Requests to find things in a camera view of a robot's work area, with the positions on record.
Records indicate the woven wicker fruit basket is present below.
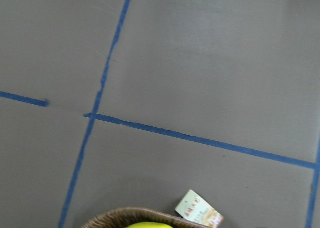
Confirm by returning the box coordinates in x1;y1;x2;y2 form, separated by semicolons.
81;207;205;227

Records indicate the basket paper tag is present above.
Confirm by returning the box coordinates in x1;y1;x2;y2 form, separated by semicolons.
174;189;224;227

